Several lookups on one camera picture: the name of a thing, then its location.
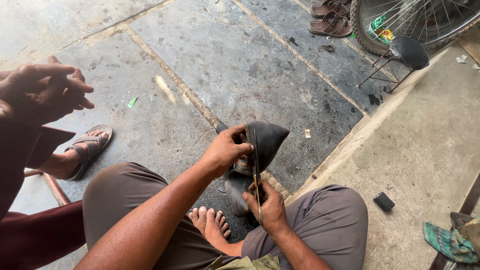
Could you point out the person's left hand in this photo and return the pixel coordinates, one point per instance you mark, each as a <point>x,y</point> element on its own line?
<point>219,153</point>

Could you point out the person's right hand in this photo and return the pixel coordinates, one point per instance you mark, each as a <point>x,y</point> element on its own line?
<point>273,212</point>

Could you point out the person's left fingers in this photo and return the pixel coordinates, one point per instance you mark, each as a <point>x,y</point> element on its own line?
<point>240,148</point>

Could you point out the metal scissors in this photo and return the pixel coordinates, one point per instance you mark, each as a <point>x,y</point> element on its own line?
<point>256,165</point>

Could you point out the black rubber tube piece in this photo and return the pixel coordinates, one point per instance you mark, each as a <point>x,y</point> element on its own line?
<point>268,140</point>

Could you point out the small pale paper scrap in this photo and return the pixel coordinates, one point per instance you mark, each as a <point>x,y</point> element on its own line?
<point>307,133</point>

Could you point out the person's bare foot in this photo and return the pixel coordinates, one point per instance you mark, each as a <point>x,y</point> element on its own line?
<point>197,219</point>
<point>219,228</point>

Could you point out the person's grey trousers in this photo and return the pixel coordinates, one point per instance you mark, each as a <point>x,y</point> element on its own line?
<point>326,225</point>

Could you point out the olive green shirt hem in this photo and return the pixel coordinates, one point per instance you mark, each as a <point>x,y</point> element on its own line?
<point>247,263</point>

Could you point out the green wrapper scrap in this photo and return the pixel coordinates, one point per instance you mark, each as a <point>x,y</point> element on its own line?
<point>132,102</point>

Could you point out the brown leather sandal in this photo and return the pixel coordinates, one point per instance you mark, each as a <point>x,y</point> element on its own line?
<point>330,7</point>
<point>330,26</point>

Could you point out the small black rubber block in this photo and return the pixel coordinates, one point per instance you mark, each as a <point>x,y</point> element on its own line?
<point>384,201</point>

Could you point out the green and yellow packet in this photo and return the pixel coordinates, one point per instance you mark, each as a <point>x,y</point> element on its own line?
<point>379,32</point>

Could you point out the small black metal stool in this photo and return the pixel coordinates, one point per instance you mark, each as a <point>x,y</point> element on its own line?
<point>410,52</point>

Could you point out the bicycle wheel with spokes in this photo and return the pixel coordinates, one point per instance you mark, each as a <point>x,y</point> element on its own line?
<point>431,26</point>

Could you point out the teal patterned cloth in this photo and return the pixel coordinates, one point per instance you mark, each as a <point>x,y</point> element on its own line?
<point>448,243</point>

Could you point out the white paper scrap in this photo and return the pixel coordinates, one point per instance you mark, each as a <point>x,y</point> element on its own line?
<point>461,59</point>

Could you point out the dark wooden board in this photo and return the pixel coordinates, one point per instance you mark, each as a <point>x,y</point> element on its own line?
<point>473,202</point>

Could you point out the brown grey rag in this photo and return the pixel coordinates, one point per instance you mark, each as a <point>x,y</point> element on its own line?
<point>467,225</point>

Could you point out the red metal chair frame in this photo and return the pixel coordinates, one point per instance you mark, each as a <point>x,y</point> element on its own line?
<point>56,189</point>

